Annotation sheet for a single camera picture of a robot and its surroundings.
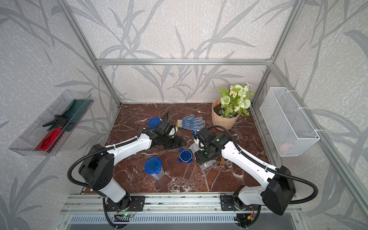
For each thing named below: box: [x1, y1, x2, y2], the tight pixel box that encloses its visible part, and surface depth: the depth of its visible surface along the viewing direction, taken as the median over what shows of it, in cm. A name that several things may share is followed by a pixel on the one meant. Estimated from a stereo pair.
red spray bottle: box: [39, 115, 69, 152], surface depth 62 cm
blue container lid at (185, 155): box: [178, 147, 193, 164], surface depth 93 cm
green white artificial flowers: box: [218, 82, 255, 119], surface depth 86 cm
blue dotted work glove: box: [175, 114, 206, 131], surface depth 110 cm
